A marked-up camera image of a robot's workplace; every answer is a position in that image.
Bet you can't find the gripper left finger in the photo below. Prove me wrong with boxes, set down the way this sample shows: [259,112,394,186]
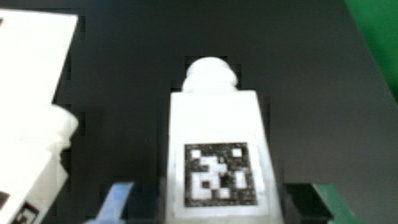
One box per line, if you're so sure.
[85,182,158,224]

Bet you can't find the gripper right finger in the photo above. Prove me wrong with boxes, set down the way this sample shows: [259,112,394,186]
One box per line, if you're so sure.
[282,183,355,224]

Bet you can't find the white table leg with tag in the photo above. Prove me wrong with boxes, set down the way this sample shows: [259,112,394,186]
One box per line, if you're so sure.
[165,57,284,224]

